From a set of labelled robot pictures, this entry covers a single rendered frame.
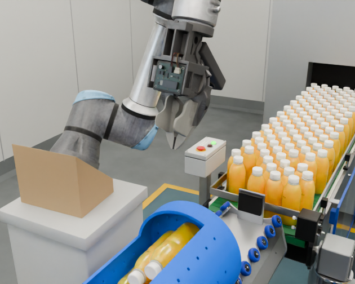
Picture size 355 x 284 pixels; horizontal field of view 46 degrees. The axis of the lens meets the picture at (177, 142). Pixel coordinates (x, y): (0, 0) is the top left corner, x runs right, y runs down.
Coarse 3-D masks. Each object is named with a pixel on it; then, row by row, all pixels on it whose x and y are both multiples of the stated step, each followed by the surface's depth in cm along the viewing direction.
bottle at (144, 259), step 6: (168, 234) 112; (162, 240) 109; (150, 246) 108; (156, 246) 107; (144, 252) 105; (150, 252) 104; (138, 258) 104; (144, 258) 102; (138, 264) 102; (144, 264) 101; (138, 270) 100; (144, 276) 100; (144, 282) 101
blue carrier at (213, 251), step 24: (168, 216) 113; (192, 216) 102; (216, 216) 105; (144, 240) 116; (192, 240) 95; (216, 240) 99; (120, 264) 108; (168, 264) 87; (192, 264) 90; (216, 264) 96; (240, 264) 105
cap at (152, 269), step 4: (148, 264) 96; (152, 264) 95; (156, 264) 95; (144, 268) 96; (148, 268) 95; (152, 268) 94; (156, 268) 94; (160, 268) 95; (148, 272) 96; (152, 272) 95; (156, 272) 94; (148, 276) 96; (152, 276) 95
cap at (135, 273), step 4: (132, 272) 100; (136, 272) 99; (128, 276) 100; (132, 276) 99; (136, 276) 98; (140, 276) 99; (128, 280) 100; (132, 280) 99; (136, 280) 99; (140, 280) 98
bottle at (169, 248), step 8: (184, 224) 109; (192, 224) 108; (176, 232) 105; (184, 232) 105; (192, 232) 106; (168, 240) 102; (176, 240) 102; (184, 240) 103; (160, 248) 99; (168, 248) 99; (176, 248) 100; (152, 256) 98; (160, 256) 97; (168, 256) 97; (160, 264) 96
